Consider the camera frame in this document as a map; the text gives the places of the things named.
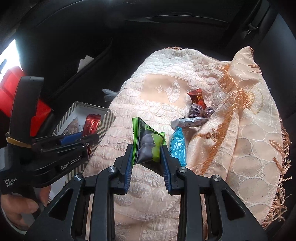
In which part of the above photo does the red Golden Crown snack bar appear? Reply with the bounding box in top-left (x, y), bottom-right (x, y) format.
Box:
top-left (82, 114), bottom-right (101, 137)

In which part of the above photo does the blue milk candy packet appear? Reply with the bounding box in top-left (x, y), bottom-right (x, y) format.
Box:
top-left (169, 126), bottom-right (187, 167)

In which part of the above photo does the green purple snack packet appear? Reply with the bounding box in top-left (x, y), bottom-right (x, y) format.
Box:
top-left (132, 117), bottom-right (166, 165)

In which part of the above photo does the person's left hand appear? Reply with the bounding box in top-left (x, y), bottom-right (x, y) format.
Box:
top-left (1, 194), bottom-right (39, 235)

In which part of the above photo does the clear bag of nuts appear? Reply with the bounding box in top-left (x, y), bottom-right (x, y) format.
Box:
top-left (62, 117), bottom-right (84, 136)

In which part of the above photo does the striped cardboard box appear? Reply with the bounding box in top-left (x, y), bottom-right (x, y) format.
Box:
top-left (49, 101), bottom-right (117, 204)

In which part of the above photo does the grey white snack packet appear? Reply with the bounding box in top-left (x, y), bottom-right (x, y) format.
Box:
top-left (171, 117), bottom-right (210, 130)

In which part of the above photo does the grey plastic bag knot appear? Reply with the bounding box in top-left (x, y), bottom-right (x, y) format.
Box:
top-left (102, 88), bottom-right (118, 102)

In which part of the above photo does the cream embroidered cloth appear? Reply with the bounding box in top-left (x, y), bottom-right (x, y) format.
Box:
top-left (84, 46), bottom-right (290, 228)

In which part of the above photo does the red object at left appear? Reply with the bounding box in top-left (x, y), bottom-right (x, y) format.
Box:
top-left (0, 66), bottom-right (53, 137)

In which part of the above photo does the white paper sheet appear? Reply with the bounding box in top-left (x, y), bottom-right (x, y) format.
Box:
top-left (77, 55), bottom-right (94, 72)

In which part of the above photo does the small red candy packet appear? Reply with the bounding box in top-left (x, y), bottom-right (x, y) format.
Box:
top-left (187, 88), bottom-right (207, 109)

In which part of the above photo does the black seat belt buckle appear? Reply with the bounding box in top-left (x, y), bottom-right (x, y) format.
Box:
top-left (244, 14), bottom-right (261, 39)

